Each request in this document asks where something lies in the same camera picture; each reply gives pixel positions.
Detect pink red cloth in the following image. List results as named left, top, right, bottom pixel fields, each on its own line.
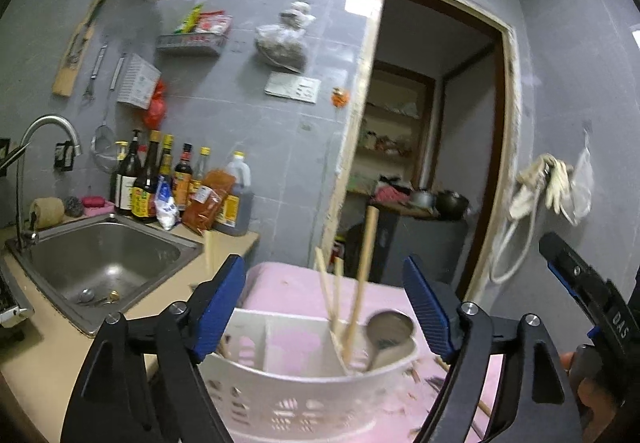
left=372, top=183, right=413, bottom=206

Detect row of sauce bottles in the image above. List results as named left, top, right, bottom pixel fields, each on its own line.
left=111, top=129, right=213, bottom=224

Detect clear plastic bag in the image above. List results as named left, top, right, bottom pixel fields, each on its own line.
left=560, top=143, right=596, bottom=226

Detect steel sink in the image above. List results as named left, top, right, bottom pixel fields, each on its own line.
left=5, top=214, right=205, bottom=338

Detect wall switch plate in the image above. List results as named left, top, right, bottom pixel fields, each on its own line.
left=264, top=72, right=322, bottom=104

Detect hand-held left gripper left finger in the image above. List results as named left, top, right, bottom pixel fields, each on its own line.
left=60, top=253, right=247, bottom=443

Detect black wok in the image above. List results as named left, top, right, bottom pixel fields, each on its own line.
left=436, top=190, right=471, bottom=220

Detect white plastic utensil holder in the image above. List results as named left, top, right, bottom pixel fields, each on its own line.
left=199, top=307, right=420, bottom=443

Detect beige loofah sponge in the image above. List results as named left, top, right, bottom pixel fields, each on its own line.
left=29, top=197, right=66, bottom=229

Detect pink soap dish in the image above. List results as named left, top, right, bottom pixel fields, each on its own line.
left=82, top=196, right=117, bottom=216

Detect person's right hand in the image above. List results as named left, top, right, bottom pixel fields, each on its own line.
left=560, top=350, right=626, bottom=424

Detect red seasoning packet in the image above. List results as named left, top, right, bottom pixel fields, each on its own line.
left=181, top=168, right=237, bottom=236

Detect large oil jug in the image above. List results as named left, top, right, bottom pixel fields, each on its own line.
left=215, top=150, right=255, bottom=238

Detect red white packet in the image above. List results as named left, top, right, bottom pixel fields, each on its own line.
left=196, top=10, right=233, bottom=35

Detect steel pot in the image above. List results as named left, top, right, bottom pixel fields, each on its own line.
left=409, top=189, right=437, bottom=210

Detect white hose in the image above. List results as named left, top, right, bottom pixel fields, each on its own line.
left=489, top=203, right=533, bottom=285

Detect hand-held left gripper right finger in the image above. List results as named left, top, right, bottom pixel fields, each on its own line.
left=402, top=254, right=586, bottom=443

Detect white and blue salt bag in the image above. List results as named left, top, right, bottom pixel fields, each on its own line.
left=154, top=176, right=181, bottom=231

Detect wooden cutting board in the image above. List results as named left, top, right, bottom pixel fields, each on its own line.
left=52, top=0, right=106, bottom=98

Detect red plastic bag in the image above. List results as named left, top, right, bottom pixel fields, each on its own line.
left=145, top=79, right=167, bottom=129

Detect thin light wooden chopstick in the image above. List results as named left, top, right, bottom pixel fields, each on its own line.
left=332, top=256, right=346, bottom=326
left=315, top=246, right=348, bottom=356

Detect wooden shelf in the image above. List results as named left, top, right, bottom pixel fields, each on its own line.
left=350, top=68, right=436, bottom=196

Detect wooden door frame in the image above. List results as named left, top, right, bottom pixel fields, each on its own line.
left=320, top=0, right=521, bottom=304

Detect thick brown wooden chopstick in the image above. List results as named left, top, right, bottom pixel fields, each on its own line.
left=344, top=206, right=380, bottom=366
left=434, top=355, right=495, bottom=418

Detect cream rubber gloves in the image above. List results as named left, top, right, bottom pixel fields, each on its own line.
left=509, top=153, right=575, bottom=223

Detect small white wall basket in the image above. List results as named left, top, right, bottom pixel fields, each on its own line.
left=116, top=53, right=162, bottom=110

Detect steel faucet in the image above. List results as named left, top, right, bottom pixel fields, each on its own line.
left=14, top=116, right=82, bottom=246

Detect metal spoon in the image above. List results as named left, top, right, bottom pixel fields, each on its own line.
left=366, top=309, right=417, bottom=372

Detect hanging bag of dried goods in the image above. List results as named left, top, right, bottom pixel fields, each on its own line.
left=254, top=0, right=317, bottom=74

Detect grey metal wall rack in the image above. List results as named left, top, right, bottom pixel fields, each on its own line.
left=156, top=32, right=226, bottom=58

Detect pink towel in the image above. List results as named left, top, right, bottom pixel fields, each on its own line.
left=150, top=260, right=506, bottom=443

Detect yellow green packet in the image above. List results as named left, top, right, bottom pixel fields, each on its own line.
left=174, top=4, right=203, bottom=35

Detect grey cabinet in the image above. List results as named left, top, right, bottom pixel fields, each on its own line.
left=345, top=208, right=471, bottom=299

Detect hanging mesh strainer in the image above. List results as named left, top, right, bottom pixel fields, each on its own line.
left=90, top=54, right=128, bottom=174

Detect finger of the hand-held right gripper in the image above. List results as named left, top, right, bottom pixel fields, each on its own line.
left=539, top=231, right=608, bottom=306

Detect hanging metal peeler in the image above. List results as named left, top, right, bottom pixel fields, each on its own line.
left=82, top=43, right=108, bottom=104

